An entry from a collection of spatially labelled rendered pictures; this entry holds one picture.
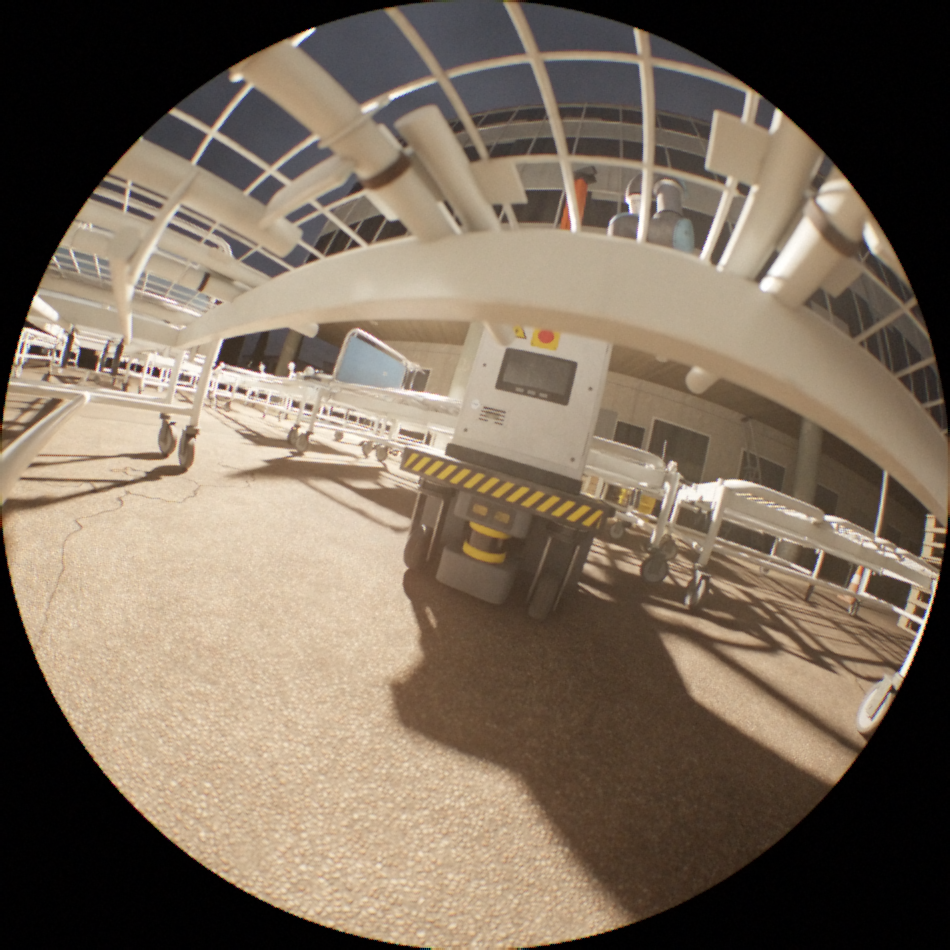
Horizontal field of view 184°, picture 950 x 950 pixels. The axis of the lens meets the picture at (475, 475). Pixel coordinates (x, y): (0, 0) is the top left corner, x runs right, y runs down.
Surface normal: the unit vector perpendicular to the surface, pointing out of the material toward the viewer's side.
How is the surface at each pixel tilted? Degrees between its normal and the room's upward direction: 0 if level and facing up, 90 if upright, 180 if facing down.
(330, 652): 0
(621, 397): 90
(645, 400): 90
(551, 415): 90
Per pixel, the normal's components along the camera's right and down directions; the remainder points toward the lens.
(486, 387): -0.29, 0.00
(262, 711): 0.27, -0.96
